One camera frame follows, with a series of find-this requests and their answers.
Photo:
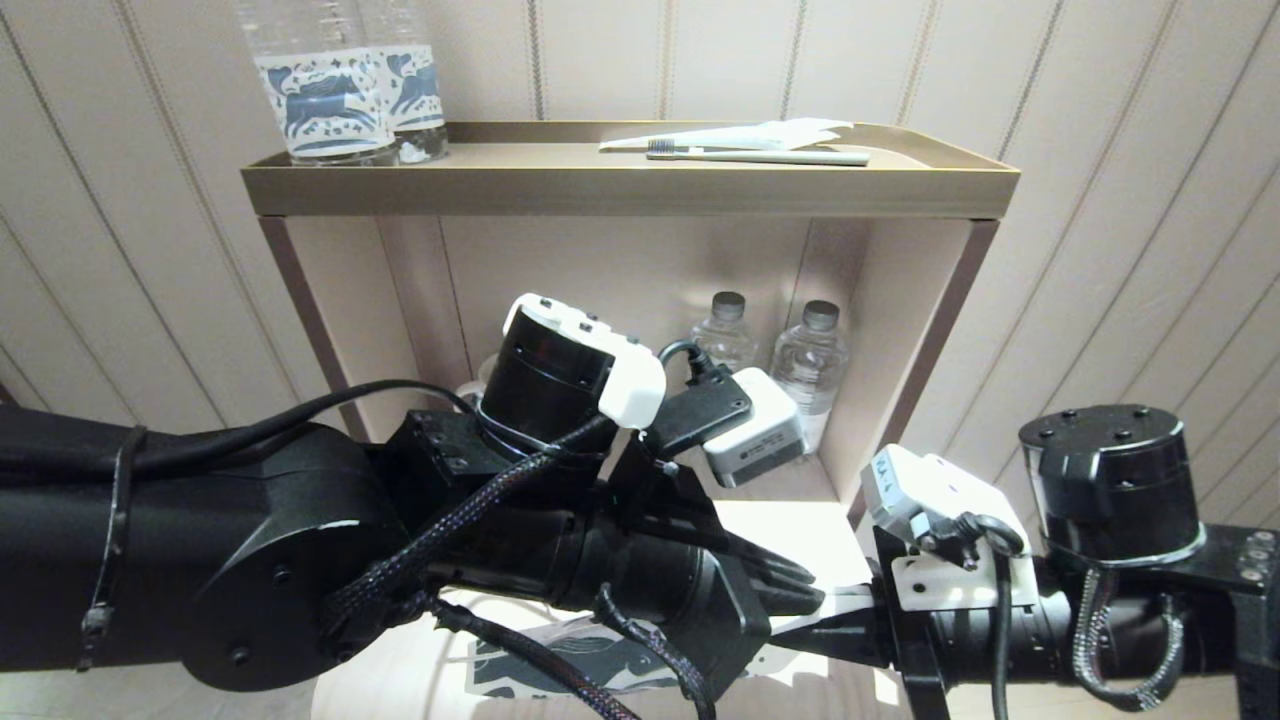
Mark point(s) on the large bottle horse print label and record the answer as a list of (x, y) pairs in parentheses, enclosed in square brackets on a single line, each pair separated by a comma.
[(325, 100), (420, 90)]

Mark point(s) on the grey-green toothbrush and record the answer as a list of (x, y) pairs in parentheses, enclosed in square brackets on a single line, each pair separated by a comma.
[(790, 157)]

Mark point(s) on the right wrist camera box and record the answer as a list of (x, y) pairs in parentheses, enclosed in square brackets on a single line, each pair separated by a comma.
[(940, 500)]

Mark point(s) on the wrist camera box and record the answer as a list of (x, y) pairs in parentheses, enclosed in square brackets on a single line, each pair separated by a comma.
[(755, 440), (940, 500)]

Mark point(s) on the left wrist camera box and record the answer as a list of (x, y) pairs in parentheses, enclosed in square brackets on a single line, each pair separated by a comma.
[(755, 440)]

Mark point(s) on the brass coloured tray shelf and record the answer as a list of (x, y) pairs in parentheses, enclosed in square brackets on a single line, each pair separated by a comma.
[(600, 190)]

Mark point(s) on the beige open shelf cabinet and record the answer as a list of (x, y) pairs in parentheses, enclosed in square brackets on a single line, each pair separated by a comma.
[(600, 260)]

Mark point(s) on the white horse-print zip pouch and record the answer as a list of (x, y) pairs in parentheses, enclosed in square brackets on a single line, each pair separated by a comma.
[(600, 655)]

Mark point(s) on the small clear water bottle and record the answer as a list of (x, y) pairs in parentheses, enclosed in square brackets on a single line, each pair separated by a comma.
[(722, 335), (815, 370)]

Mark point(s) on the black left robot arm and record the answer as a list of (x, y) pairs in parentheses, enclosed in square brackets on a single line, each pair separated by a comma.
[(200, 570)]

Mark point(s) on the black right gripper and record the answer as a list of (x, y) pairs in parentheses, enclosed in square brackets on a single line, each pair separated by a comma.
[(1000, 640)]

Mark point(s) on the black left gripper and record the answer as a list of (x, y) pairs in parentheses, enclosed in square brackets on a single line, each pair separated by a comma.
[(660, 590)]

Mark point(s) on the white paper wrapper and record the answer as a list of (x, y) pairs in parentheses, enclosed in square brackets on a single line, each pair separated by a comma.
[(760, 133)]

